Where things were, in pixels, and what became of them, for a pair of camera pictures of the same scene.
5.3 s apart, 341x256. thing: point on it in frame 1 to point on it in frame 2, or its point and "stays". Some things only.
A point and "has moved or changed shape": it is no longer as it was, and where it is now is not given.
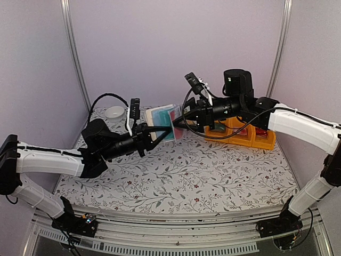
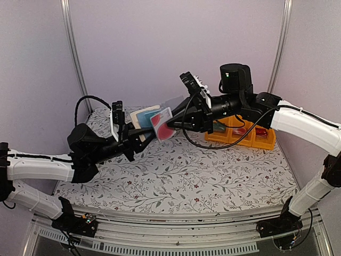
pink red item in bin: (242, 132) stays
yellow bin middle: (244, 137) stays
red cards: (261, 133) stays
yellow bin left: (217, 133) stays
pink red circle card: (175, 113) has moved or changed shape
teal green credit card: (162, 118) to (144, 118)
